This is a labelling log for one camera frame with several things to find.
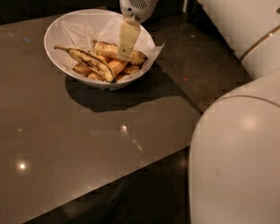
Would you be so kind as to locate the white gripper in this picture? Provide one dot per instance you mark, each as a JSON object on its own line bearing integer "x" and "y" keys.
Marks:
{"x": 137, "y": 4}

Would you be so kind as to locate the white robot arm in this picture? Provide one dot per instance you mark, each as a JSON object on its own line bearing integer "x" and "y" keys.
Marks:
{"x": 234, "y": 157}

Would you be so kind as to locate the spotted banana with stem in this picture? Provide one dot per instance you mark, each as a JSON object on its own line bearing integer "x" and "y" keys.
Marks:
{"x": 95, "y": 64}

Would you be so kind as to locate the white bowl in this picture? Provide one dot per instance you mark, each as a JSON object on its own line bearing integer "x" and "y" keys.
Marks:
{"x": 57, "y": 41}

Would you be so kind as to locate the orange fruit pieces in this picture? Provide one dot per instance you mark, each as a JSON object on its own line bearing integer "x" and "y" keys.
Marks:
{"x": 121, "y": 68}

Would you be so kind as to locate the white paper liner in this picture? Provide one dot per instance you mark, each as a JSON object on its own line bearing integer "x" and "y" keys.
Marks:
{"x": 98, "y": 57}

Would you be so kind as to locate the blue sticker on table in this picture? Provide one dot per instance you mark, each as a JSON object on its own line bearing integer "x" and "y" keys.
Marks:
{"x": 26, "y": 40}

